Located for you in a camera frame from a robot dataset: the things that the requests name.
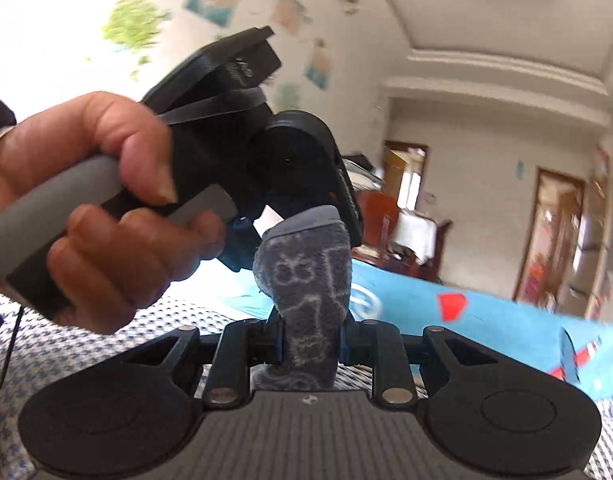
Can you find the pile of coats and bedding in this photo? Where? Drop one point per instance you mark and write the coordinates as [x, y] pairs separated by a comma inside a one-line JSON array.
[[361, 172]]

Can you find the tree picture wall poster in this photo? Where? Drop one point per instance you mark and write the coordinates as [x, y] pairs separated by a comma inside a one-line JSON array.
[[319, 65], [211, 0], [289, 10]]

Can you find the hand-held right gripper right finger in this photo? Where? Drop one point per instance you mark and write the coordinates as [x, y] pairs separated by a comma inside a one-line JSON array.
[[354, 347]]

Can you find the lavender pot wall sticker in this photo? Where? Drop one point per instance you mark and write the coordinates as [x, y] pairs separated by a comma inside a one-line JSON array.
[[289, 96]]

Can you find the green tree wall sticker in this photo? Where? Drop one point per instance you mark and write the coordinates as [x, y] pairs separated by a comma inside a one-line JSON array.
[[134, 22]]

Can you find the blue wall sticker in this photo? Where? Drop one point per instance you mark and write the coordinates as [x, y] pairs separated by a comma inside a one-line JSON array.
[[519, 170]]

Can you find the brown wooden doorway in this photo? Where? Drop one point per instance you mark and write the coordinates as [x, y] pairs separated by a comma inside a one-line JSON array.
[[549, 235], [406, 167]]

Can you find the blue printed sofa cover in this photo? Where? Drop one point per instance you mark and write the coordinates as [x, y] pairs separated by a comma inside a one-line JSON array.
[[486, 330]]

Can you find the grey patterned fleece garment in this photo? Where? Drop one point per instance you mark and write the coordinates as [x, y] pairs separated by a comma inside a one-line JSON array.
[[306, 280]]

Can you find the brown wooden chair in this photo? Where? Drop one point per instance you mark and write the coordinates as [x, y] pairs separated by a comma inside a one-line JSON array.
[[379, 225]]

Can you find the dark wooden chair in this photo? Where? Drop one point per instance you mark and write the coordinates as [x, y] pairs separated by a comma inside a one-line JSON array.
[[439, 250]]

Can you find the houndstooth sofa seat cover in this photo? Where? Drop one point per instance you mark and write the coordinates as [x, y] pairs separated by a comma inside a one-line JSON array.
[[186, 315]]

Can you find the person's left hand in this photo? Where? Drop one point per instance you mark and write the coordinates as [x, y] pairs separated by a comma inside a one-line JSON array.
[[136, 130]]

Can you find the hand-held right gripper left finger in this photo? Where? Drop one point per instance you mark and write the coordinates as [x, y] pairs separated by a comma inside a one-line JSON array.
[[266, 345]]

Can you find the silver refrigerator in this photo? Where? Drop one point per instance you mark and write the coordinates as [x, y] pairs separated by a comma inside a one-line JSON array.
[[591, 240]]

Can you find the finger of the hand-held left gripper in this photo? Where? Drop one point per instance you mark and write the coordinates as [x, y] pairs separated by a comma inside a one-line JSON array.
[[239, 245], [349, 200]]

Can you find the dining table white tablecloth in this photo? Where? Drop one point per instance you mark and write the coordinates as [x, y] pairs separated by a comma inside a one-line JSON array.
[[414, 235]]

